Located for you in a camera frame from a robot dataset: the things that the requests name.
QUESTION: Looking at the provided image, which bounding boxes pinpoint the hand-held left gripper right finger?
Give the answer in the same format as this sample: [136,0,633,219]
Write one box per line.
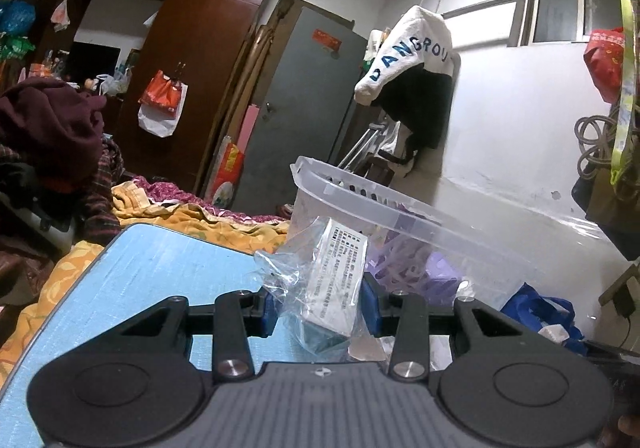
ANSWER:
[361,273,523,381]

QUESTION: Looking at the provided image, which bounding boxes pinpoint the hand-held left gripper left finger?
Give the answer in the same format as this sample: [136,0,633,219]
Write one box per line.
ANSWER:
[117,289,277,385]

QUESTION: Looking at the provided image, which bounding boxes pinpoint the clear bagged white labelled box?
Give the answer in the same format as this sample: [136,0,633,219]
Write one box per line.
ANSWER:
[254,217,386,364]

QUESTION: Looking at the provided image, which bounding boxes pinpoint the white plastic basket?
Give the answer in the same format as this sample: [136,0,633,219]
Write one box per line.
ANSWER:
[287,155,618,319]

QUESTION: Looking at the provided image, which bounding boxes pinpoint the person's right hand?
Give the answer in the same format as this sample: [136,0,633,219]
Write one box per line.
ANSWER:
[597,415,640,448]

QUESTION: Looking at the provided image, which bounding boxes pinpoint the blue fabric bag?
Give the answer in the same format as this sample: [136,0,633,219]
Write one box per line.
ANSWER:
[500,282,588,354]

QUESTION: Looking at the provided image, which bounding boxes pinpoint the yellow floral blanket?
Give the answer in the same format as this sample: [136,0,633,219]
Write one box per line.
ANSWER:
[0,178,291,369]

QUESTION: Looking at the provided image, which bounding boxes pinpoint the red yellow printed bag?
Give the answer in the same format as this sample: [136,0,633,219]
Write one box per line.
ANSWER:
[207,135,246,209]

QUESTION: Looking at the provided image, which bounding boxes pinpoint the metal crutches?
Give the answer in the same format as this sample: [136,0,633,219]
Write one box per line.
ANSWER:
[337,123,391,169]

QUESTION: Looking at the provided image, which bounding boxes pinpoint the pink board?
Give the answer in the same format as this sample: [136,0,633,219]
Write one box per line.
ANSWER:
[235,105,262,154]

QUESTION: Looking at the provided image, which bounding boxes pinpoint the grey metal door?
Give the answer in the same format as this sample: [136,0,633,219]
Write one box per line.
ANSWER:
[232,8,368,219]

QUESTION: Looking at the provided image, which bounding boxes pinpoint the orange plastic bag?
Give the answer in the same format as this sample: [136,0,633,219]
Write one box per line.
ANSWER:
[138,69,183,118]

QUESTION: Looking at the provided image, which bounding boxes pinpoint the wooden planks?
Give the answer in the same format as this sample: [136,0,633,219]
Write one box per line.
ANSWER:
[192,0,301,199]

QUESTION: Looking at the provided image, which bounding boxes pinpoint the small white plastic bag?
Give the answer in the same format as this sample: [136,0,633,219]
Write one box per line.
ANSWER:
[95,68,133,96]

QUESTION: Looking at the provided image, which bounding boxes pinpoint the maroon cloth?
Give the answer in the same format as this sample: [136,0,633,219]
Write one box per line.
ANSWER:
[0,78,108,194]

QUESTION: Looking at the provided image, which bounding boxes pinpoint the white black hooded jacket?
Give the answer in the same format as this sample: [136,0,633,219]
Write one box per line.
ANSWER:
[354,4,456,179]

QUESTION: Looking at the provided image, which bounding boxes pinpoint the brown wooden wardrobe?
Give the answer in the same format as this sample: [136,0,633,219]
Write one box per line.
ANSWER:
[15,0,291,199]

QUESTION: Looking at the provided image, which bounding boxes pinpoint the black monitor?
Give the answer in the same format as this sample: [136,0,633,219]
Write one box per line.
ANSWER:
[64,42,122,84]

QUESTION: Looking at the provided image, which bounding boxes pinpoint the green plastic bag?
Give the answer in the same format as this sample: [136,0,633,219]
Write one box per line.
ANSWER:
[0,33,36,61]

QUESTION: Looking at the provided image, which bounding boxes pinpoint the white red hanging plastic bag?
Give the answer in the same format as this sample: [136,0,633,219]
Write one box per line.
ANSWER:
[50,0,71,31]

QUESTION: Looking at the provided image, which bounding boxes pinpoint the blue plastic bag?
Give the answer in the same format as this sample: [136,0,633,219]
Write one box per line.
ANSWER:
[0,0,37,34]

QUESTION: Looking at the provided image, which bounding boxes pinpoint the black wall charger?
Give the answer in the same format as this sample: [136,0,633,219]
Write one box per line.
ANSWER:
[599,260,640,316]

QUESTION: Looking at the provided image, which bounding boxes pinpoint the coiled grey rope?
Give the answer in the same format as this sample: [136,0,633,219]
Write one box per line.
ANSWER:
[574,113,626,179]

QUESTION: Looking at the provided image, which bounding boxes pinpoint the yellow green strap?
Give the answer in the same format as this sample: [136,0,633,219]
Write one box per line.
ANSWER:
[610,0,638,186]

